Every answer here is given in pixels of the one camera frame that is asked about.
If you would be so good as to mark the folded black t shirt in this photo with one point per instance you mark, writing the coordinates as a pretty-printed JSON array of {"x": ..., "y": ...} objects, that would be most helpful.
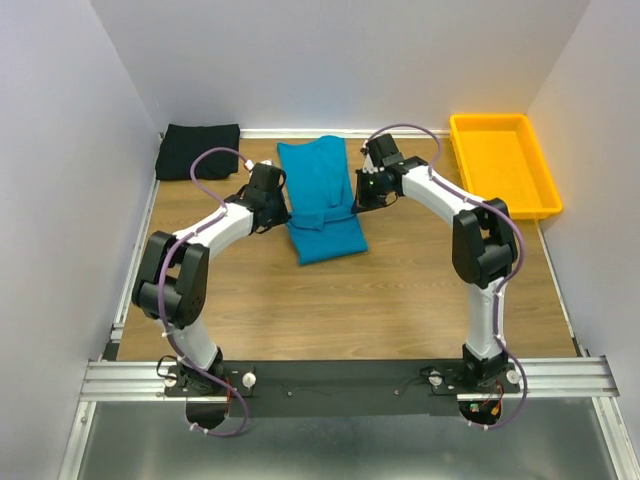
[{"x": 182, "y": 145}]

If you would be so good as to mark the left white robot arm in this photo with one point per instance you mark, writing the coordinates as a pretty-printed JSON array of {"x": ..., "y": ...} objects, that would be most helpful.
[{"x": 171, "y": 283}]

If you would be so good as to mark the aluminium frame rail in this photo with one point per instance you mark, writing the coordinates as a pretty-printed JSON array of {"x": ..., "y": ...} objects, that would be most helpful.
[{"x": 578, "y": 377}]

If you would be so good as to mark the yellow plastic bin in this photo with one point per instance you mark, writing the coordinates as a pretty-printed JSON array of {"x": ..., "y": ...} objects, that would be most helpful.
[{"x": 499, "y": 156}]

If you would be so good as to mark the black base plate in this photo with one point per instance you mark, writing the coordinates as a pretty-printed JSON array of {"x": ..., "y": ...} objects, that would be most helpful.
[{"x": 282, "y": 389}]

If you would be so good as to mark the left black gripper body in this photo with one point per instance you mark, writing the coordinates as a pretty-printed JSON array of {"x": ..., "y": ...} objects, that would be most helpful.
[{"x": 278, "y": 214}]

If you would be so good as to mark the blue t shirt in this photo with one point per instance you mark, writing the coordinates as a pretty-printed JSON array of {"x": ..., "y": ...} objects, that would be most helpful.
[{"x": 322, "y": 225}]

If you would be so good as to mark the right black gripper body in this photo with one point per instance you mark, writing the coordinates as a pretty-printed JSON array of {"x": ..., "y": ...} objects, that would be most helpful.
[{"x": 370, "y": 193}]

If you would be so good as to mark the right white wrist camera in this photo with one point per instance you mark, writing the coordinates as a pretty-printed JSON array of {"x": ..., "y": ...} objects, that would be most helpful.
[{"x": 368, "y": 165}]

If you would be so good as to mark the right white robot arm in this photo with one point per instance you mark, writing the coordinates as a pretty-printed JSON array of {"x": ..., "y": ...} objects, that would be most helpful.
[{"x": 484, "y": 249}]

